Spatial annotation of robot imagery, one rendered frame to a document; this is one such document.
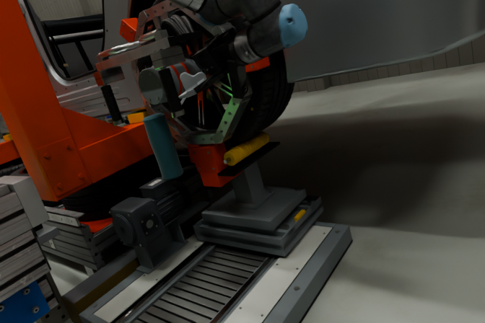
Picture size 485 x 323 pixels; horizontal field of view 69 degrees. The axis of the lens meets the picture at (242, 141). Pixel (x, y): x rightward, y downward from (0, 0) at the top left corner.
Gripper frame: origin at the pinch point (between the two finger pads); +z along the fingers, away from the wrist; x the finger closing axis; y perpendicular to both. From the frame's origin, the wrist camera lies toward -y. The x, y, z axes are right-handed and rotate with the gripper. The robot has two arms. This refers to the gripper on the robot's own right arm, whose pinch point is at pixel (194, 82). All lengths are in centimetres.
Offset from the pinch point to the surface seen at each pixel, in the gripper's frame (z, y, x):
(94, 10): 654, 85, -508
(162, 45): 12.0, 10.9, -10.9
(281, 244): 18, -72, 2
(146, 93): 34.8, 0.1, -11.3
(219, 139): 24.8, -28.7, -14.1
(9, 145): 268, 7, -39
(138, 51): 23.6, 13.0, -11.9
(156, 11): 31, 18, -36
